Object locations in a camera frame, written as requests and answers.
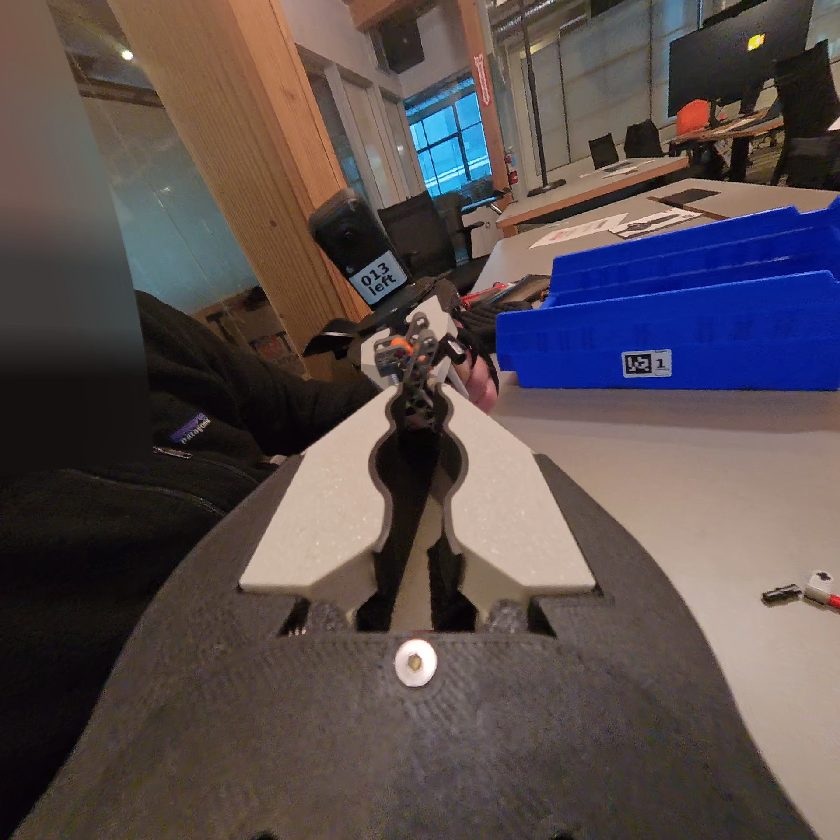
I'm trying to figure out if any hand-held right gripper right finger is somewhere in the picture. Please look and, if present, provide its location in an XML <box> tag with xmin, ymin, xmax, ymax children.
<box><xmin>432</xmin><ymin>385</ymin><xmax>597</xmax><ymax>619</ymax></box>

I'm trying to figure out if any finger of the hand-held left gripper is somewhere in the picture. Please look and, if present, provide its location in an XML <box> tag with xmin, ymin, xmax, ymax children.
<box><xmin>404</xmin><ymin>297</ymin><xmax>458</xmax><ymax>340</ymax></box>
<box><xmin>360</xmin><ymin>330</ymin><xmax>403</xmax><ymax>394</ymax></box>

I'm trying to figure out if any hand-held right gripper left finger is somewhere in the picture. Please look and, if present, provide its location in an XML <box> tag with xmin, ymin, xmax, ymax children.
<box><xmin>239</xmin><ymin>385</ymin><xmax>404</xmax><ymax>619</ymax></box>

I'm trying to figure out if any grey bent holed beam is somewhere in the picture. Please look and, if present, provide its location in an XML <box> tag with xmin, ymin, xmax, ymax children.
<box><xmin>392</xmin><ymin>328</ymin><xmax>441</xmax><ymax>434</ymax></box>

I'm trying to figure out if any person's left forearm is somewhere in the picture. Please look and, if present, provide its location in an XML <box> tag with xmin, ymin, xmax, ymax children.
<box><xmin>262</xmin><ymin>354</ymin><xmax>395</xmax><ymax>460</ymax></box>

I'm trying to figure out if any person's left hand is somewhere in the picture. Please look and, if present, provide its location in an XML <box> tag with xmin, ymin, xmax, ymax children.
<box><xmin>467</xmin><ymin>357</ymin><xmax>501</xmax><ymax>414</ymax></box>

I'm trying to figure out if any black chair armrest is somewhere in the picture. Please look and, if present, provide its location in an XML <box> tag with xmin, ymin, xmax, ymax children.
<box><xmin>303</xmin><ymin>318</ymin><xmax>361</xmax><ymax>361</ymax></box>

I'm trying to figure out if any cardboard box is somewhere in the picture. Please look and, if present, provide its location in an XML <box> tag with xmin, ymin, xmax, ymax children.
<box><xmin>196</xmin><ymin>285</ymin><xmax>311</xmax><ymax>380</ymax></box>

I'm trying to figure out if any gridded window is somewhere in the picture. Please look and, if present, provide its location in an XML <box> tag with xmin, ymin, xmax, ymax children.
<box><xmin>406</xmin><ymin>91</ymin><xmax>494</xmax><ymax>198</ymax></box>

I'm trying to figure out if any large wooden pillar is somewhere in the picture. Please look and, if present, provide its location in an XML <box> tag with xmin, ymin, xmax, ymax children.
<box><xmin>108</xmin><ymin>0</ymin><xmax>374</xmax><ymax>383</ymax></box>

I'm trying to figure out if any blue storage bin with tag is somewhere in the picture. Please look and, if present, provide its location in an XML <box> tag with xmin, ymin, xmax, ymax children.
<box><xmin>494</xmin><ymin>269</ymin><xmax>840</xmax><ymax>392</ymax></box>

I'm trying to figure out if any paper sheet with red print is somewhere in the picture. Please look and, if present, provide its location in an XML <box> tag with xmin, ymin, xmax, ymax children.
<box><xmin>529</xmin><ymin>212</ymin><xmax>629</xmax><ymax>250</ymax></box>

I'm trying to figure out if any black sign pole stand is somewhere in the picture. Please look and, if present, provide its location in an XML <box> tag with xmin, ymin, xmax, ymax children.
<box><xmin>517</xmin><ymin>0</ymin><xmax>568</xmax><ymax>199</ymax></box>

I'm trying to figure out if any slim wooden column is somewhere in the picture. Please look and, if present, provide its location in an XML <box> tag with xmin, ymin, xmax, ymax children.
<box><xmin>455</xmin><ymin>0</ymin><xmax>514</xmax><ymax>193</ymax></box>

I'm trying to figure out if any plain blue storage bin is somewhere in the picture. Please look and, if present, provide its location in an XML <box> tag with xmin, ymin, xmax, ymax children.
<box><xmin>550</xmin><ymin>196</ymin><xmax>840</xmax><ymax>309</ymax></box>

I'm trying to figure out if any paper sheet with black figure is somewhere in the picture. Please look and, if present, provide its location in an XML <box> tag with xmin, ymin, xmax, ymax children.
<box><xmin>608</xmin><ymin>207</ymin><xmax>704</xmax><ymax>240</ymax></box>

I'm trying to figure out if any white connector with red axle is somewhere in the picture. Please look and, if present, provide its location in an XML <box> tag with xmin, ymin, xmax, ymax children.
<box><xmin>802</xmin><ymin>570</ymin><xmax>840</xmax><ymax>613</ymax></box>

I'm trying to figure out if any wooden top desk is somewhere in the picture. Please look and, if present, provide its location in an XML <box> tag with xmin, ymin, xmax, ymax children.
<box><xmin>669</xmin><ymin>115</ymin><xmax>788</xmax><ymax>183</ymax></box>

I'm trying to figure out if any large black monitor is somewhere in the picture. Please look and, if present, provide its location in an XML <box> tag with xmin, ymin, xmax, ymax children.
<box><xmin>667</xmin><ymin>0</ymin><xmax>816</xmax><ymax>118</ymax></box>

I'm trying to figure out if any black wall speaker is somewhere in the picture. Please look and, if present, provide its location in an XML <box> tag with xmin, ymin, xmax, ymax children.
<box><xmin>376</xmin><ymin>14</ymin><xmax>426</xmax><ymax>74</ymax></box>

